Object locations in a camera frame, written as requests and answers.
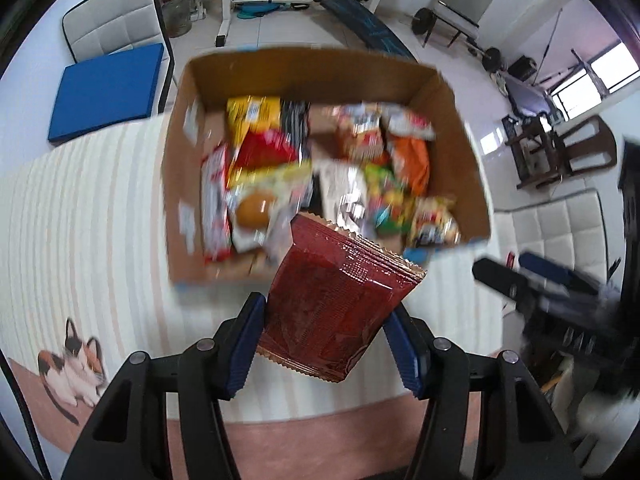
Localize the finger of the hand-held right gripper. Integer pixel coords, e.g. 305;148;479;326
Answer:
472;257;531;306
520;252;601;296

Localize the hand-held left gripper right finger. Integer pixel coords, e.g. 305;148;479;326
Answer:
382;305;583;480

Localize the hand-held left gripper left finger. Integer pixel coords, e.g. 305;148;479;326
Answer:
60;292;268;480

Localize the dark red snack packet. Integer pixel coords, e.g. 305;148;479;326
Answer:
256;212;428;385

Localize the brown cardboard box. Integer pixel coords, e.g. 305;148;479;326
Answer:
162;47;493;288

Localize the white padded chair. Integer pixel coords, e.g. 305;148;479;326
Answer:
62;0;176;61
495;190;613;311

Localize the yellow chips packet dark label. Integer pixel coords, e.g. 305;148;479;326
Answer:
407;197;461;248

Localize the dark wooden chair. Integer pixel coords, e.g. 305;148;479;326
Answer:
502;115;618;188

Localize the green colourful candy packet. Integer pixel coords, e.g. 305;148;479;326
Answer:
365;165;416;236

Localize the clear bun packet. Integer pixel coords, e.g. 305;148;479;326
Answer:
225;162;313;253

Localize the orange cartoon snack packet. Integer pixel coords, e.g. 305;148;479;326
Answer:
390;135;431;196

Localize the white red long snack packet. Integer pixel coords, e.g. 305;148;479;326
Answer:
200;142;233;263

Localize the white silver snack packet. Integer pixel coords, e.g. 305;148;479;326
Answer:
317;160;371;231

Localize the white red green snack packet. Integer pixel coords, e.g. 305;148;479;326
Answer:
382;107;436;141

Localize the shiny red snack packet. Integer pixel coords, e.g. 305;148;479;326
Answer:
227;130;301;181

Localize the window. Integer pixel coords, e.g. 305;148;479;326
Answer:
550;42;640;121

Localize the brown orange snack packet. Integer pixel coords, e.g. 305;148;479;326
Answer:
335;105;388;161

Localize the black snack packet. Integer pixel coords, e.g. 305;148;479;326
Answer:
280;101;313;161

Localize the yellow snack packet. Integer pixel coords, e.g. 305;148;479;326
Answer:
226;96;282;141

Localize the black barbell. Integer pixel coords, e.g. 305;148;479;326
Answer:
412;7;501;71

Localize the grey chair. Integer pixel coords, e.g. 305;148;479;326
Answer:
435;0;496;46

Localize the black weight bench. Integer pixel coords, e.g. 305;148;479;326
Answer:
320;0;416;61

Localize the blue seat cushion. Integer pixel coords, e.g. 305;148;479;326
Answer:
47;42;166;143

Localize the weight bench with barbell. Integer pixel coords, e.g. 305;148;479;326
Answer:
175;0;441;46

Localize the black cable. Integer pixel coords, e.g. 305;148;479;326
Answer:
0;355;51;480

